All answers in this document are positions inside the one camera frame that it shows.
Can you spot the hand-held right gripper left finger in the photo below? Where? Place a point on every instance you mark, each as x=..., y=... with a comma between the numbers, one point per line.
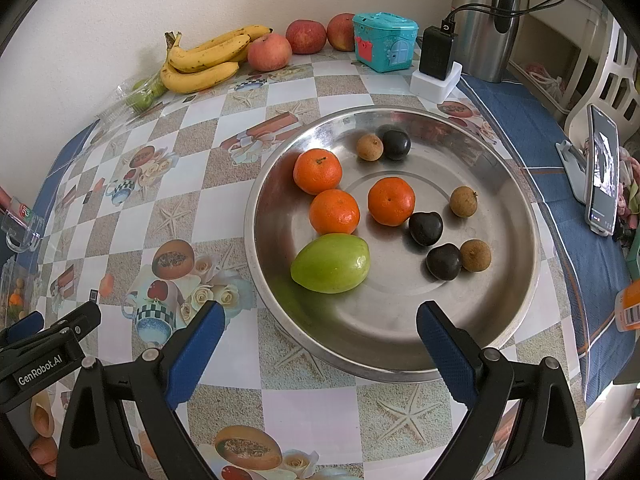
x=195, y=350

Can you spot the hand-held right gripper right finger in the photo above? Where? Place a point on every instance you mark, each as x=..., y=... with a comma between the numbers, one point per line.
x=445, y=355

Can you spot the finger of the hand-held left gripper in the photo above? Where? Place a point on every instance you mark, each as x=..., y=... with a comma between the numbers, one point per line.
x=22, y=324
x=70, y=327

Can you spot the stainless steel basin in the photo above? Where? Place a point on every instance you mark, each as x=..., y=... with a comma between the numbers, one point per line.
x=380, y=310

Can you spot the dark purple plum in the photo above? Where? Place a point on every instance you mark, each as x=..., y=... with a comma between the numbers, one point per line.
x=426, y=228
x=396, y=145
x=443, y=261

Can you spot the green mango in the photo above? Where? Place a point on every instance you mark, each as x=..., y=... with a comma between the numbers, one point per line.
x=331, y=263

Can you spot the orange tangerine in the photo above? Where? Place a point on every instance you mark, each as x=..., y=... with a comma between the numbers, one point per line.
x=317, y=171
x=391, y=201
x=334, y=212

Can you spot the person's left hand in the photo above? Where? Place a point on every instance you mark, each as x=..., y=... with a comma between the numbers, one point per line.
x=42, y=452

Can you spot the clear plastic snack box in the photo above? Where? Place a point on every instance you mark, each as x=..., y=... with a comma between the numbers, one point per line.
x=15, y=290

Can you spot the clear glass mug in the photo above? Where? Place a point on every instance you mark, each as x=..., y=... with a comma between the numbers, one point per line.
x=22, y=230

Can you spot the red bar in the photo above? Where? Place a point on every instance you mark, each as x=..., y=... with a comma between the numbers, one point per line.
x=4, y=197

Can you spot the orange bottle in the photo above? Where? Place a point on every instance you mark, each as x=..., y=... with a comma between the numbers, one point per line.
x=629, y=307

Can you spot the green basket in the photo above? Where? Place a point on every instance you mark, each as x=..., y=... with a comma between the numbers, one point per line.
x=634, y=255

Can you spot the white phone stand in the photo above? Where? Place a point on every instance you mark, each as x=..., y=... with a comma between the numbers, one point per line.
x=575, y=170

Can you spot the smartphone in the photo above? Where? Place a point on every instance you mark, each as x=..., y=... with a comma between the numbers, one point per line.
x=602, y=170

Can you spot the plastic bag of green fruit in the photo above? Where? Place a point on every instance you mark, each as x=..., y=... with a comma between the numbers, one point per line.
x=142, y=95

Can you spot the pink artificial flowers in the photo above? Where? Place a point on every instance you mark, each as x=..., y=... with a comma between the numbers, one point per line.
x=627, y=180

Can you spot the yellow banana bunch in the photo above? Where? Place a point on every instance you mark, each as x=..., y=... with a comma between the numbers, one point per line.
x=200, y=67

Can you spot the black charger block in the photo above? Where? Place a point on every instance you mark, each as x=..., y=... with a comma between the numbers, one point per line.
x=436, y=52

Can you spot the pale pink apple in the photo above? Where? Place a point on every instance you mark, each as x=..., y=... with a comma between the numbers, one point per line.
x=269, y=52

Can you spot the teal house-shaped box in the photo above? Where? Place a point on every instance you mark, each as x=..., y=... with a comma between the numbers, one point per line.
x=385, y=42

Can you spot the white plastic chair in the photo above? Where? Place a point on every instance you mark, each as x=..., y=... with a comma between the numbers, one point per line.
x=607, y=75

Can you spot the stainless steel thermos jug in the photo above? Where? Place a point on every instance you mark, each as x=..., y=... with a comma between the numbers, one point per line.
x=482, y=25

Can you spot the red apple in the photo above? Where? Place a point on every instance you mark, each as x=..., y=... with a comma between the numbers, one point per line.
x=306, y=36
x=341, y=31

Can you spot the white shelf unit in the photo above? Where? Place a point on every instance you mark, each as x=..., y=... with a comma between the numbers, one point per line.
x=555, y=30

